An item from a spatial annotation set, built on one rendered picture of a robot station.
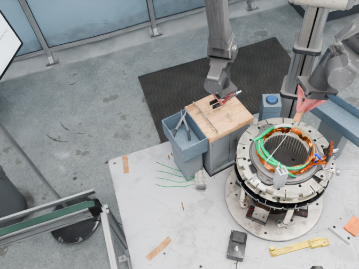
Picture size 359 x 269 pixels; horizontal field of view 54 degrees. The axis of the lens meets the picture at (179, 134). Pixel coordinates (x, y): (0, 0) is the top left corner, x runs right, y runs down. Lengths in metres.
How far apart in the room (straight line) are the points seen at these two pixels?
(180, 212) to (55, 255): 1.15
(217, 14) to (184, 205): 0.84
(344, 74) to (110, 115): 2.21
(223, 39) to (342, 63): 0.31
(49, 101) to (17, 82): 0.43
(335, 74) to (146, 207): 0.93
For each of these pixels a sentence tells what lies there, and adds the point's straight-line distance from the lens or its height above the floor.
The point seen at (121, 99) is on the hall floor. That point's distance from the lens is 2.95.
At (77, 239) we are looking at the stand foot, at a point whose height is 0.02.
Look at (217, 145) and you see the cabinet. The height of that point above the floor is 0.99.
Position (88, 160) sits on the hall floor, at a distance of 2.66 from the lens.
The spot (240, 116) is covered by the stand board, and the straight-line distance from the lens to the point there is 1.36.
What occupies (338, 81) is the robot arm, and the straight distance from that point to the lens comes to 0.90.
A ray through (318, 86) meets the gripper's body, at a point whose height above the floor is 1.43.
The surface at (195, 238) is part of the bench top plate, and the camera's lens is 1.43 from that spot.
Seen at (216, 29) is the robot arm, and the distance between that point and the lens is 0.96.
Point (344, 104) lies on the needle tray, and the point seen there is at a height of 1.05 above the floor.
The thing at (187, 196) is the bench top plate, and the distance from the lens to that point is 1.50.
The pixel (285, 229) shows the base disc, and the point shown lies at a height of 0.80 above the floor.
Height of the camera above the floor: 2.12
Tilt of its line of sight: 54 degrees down
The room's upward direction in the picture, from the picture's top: 8 degrees counter-clockwise
